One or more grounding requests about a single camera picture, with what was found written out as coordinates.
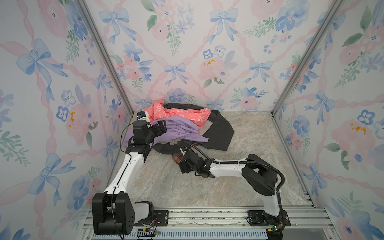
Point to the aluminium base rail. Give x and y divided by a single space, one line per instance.
229 223

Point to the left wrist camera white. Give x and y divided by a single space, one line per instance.
143 115

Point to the aluminium corner post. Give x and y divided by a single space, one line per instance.
311 49
95 34

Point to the left aluminium corner post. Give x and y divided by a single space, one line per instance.
95 34

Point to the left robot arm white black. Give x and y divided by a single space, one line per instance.
114 213

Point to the red plaid cloth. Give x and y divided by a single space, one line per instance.
178 158

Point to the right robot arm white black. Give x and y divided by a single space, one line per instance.
263 178

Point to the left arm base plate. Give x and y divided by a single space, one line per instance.
159 218

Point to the black cloth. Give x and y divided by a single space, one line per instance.
217 129

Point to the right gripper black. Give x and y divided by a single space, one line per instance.
183 167

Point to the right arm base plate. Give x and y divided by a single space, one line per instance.
257 218

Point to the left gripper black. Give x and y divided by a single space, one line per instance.
162 127

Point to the pink patterned cloth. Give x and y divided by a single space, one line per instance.
158 111

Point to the purple cloth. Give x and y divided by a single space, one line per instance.
180 128

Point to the right aluminium corner post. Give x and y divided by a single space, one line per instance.
311 49

